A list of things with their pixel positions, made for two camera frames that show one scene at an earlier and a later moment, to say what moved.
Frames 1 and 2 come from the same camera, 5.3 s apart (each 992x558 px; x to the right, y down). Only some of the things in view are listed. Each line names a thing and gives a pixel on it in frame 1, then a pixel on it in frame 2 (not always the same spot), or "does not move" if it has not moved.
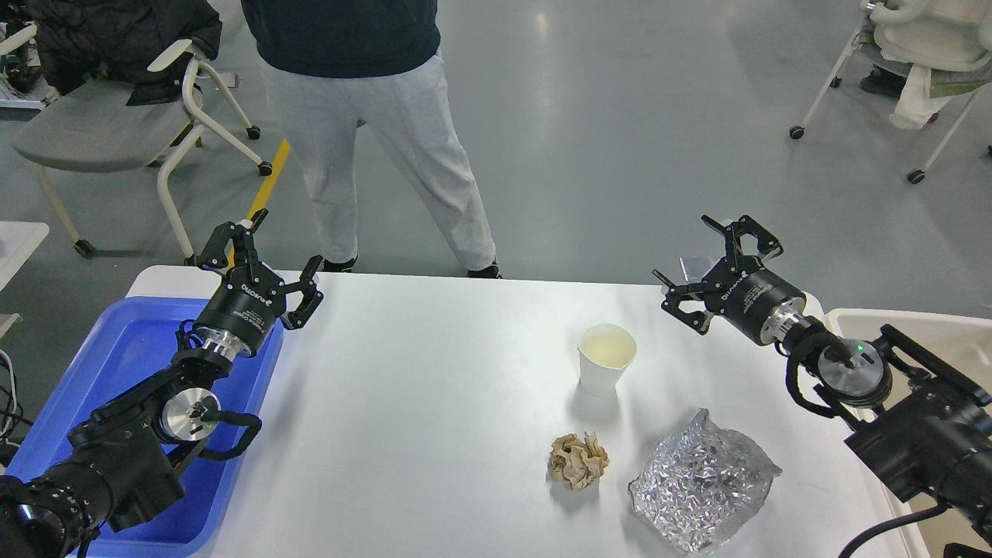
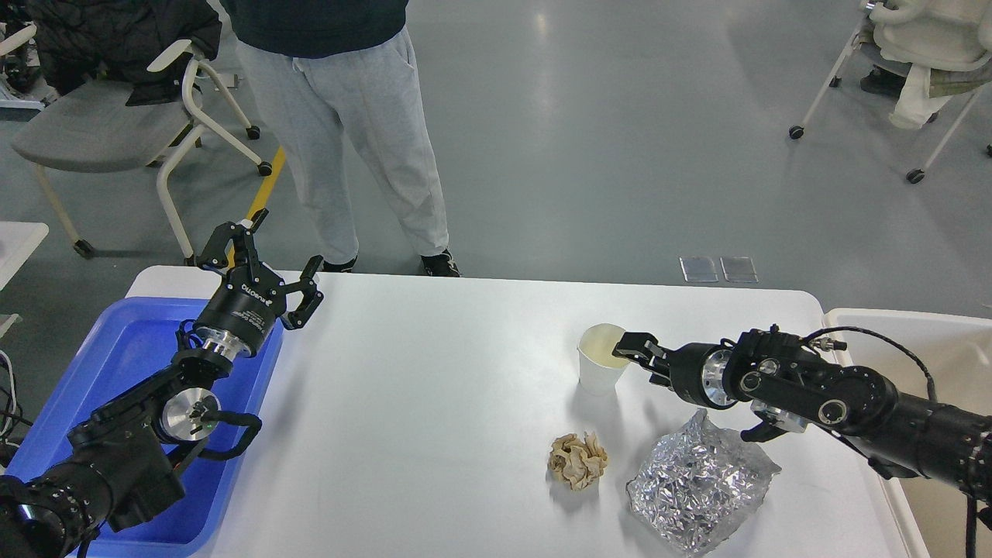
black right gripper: [759, 301] to [704, 374]
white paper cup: [604, 352] does not move
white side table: [18, 239] does not move
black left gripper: [243, 313] does not move
